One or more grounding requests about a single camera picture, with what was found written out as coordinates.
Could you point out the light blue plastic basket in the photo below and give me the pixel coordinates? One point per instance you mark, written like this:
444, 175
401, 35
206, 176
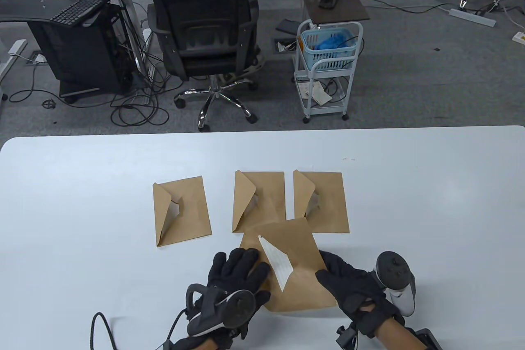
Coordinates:
328, 60

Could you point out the black mesh office chair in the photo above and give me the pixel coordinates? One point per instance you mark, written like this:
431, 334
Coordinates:
205, 21

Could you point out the dark curved desk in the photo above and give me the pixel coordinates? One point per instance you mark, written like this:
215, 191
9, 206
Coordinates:
28, 8

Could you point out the white power strip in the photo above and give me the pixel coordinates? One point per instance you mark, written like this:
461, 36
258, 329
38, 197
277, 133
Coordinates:
471, 17

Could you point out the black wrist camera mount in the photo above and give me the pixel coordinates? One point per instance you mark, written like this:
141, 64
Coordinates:
346, 337

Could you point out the spiral notebook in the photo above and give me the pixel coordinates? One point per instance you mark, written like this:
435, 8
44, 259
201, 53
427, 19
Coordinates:
318, 93

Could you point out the person's left forearm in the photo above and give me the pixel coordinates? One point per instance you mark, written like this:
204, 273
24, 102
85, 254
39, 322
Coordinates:
197, 344

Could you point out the grey controller on right glove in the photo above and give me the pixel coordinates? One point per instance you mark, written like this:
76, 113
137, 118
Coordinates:
396, 274

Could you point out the dark controller on left glove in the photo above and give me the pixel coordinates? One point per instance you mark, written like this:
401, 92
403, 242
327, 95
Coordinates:
229, 309

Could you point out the brown board on cart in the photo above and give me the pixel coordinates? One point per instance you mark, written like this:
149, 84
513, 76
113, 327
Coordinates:
340, 7

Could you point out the person's left little finger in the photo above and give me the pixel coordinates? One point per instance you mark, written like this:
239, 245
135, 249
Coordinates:
216, 266

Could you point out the black computer tower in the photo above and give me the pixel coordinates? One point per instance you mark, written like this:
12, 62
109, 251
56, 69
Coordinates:
82, 54

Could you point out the blue cloth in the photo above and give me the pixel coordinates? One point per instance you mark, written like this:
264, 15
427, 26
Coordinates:
330, 43

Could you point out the brown paper envelope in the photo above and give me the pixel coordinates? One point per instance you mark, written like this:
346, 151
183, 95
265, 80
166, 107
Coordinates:
330, 202
268, 198
192, 210

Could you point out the person's right hand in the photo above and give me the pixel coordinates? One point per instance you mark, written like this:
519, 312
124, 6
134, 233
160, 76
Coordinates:
354, 288

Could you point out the person's right thumb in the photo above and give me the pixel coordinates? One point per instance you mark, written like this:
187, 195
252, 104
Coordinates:
328, 282

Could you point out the person's right forearm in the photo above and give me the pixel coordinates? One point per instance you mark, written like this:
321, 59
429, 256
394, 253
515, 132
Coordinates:
400, 335

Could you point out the floor socket box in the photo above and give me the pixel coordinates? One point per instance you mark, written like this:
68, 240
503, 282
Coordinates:
284, 45

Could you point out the white wall plug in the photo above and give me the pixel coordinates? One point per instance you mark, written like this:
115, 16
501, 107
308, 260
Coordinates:
520, 37

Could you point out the black keyboard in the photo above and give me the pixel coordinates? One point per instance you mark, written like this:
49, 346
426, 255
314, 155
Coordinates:
82, 6

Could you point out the person's left middle finger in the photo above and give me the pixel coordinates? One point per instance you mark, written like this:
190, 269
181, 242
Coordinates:
249, 264

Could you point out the person's left hand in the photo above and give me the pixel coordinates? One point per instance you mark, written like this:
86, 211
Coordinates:
236, 270

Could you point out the person's left thumb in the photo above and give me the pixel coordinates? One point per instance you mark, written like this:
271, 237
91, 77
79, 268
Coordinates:
263, 297

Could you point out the brown envelope with white flap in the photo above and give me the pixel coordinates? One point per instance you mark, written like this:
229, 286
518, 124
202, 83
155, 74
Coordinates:
301, 255

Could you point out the white rolling cart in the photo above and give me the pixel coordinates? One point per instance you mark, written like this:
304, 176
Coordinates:
328, 79

